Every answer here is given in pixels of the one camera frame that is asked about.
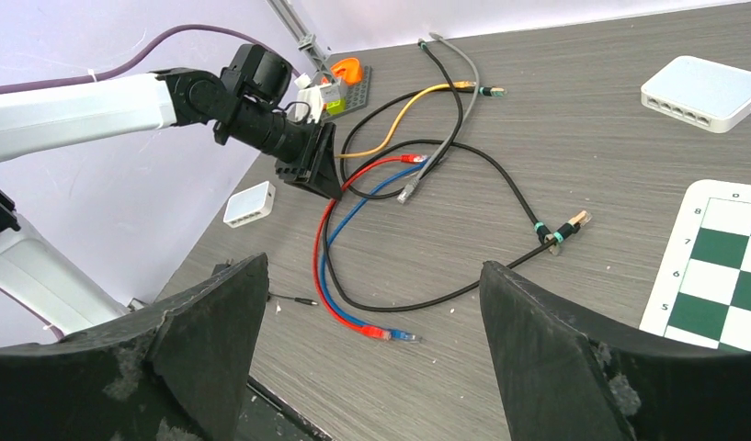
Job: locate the black power adapter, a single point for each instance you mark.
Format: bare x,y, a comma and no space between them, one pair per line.
221,266

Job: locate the orange S-shaped block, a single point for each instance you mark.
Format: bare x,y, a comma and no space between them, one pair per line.
349,71

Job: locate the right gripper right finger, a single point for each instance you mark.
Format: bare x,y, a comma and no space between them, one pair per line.
566,372

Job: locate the white network switch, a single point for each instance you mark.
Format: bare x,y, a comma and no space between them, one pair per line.
252,204
709,95

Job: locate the lime green lego brick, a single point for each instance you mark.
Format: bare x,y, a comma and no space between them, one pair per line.
336,107

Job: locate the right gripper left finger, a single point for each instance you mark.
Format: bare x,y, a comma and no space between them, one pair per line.
174,370

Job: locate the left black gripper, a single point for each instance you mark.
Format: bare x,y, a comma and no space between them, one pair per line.
305,150

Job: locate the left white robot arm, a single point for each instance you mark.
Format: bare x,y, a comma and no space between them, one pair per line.
107,188

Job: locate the grey lego baseplate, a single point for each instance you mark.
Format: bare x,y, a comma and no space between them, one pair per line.
357,96

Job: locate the green white chessboard mat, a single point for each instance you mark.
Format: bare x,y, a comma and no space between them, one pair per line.
702,290

